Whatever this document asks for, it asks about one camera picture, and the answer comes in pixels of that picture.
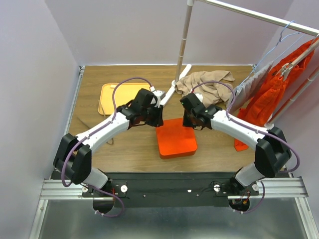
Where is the orange box lid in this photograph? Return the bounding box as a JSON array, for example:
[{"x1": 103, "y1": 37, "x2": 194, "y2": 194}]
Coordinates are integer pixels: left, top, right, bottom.
[{"x1": 156, "y1": 118, "x2": 197, "y2": 152}]

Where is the light orange tray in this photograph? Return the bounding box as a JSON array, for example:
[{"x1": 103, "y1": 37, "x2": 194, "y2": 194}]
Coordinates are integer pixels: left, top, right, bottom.
[{"x1": 98, "y1": 83, "x2": 150, "y2": 115}]

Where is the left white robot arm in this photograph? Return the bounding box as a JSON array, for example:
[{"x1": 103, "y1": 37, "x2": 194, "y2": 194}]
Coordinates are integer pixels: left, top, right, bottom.
[{"x1": 53, "y1": 87, "x2": 165, "y2": 197}]

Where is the purple cable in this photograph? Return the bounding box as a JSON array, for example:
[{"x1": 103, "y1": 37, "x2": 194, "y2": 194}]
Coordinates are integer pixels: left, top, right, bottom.
[
  {"x1": 190, "y1": 81, "x2": 301, "y2": 214},
  {"x1": 61, "y1": 77, "x2": 158, "y2": 218}
]

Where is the wooden clothes hanger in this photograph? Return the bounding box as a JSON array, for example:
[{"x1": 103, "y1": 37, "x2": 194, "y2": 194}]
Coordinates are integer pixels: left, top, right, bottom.
[{"x1": 281, "y1": 34, "x2": 319, "y2": 81}]

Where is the orange garment on hanger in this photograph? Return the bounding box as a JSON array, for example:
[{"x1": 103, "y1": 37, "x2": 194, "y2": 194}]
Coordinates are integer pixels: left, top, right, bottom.
[{"x1": 236, "y1": 37, "x2": 319, "y2": 125}]

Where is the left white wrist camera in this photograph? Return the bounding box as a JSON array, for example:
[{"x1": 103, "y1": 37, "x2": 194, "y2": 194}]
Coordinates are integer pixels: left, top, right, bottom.
[{"x1": 151, "y1": 90, "x2": 166, "y2": 108}]

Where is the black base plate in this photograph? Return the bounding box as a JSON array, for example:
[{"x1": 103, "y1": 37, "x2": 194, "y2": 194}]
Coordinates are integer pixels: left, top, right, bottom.
[{"x1": 82, "y1": 171, "x2": 260, "y2": 209}]

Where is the small orange cloth piece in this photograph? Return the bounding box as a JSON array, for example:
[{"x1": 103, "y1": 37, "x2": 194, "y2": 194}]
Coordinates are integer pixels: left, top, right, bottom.
[{"x1": 234, "y1": 139, "x2": 249, "y2": 152}]

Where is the beige crumpled cloth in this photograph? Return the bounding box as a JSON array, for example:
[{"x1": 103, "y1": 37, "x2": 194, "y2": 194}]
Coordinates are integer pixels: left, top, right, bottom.
[{"x1": 175, "y1": 70, "x2": 235, "y2": 107}]

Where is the white clothes rack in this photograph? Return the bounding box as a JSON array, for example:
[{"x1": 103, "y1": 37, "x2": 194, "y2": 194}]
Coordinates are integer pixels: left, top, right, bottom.
[{"x1": 158, "y1": 0, "x2": 319, "y2": 130}]

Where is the grey garment on hanger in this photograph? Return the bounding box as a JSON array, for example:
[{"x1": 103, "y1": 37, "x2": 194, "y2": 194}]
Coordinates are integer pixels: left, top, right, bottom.
[{"x1": 227, "y1": 61, "x2": 273, "y2": 114}]

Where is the orange compartment box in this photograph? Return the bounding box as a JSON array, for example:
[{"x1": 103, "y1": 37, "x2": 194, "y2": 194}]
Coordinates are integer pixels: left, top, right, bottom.
[{"x1": 159, "y1": 150, "x2": 196, "y2": 159}]

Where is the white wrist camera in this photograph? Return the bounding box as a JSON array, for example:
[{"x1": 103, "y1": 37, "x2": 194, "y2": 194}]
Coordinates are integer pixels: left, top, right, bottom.
[
  {"x1": 194, "y1": 92, "x2": 203, "y2": 103},
  {"x1": 151, "y1": 90, "x2": 166, "y2": 108}
]

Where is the blue wire hanger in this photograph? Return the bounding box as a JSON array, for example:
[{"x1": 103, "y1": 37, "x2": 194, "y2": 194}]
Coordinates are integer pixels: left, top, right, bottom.
[{"x1": 239, "y1": 20, "x2": 309, "y2": 88}]

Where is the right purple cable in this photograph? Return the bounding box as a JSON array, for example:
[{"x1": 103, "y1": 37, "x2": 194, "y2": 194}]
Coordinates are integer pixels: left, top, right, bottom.
[{"x1": 190, "y1": 81, "x2": 301, "y2": 214}]

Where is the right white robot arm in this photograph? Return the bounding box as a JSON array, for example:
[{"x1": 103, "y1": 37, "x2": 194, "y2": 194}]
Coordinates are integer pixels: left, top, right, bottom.
[{"x1": 180, "y1": 93, "x2": 292, "y2": 195}]

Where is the aluminium rail frame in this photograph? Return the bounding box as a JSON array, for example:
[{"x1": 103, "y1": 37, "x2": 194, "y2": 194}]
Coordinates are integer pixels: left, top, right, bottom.
[{"x1": 28, "y1": 65, "x2": 319, "y2": 239}]

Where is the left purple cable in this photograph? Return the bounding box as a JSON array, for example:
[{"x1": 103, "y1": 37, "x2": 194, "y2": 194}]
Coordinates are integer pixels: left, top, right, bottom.
[{"x1": 61, "y1": 77, "x2": 158, "y2": 218}]

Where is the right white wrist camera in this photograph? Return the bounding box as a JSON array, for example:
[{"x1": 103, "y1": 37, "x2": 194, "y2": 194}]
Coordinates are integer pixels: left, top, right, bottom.
[{"x1": 194, "y1": 92, "x2": 203, "y2": 103}]

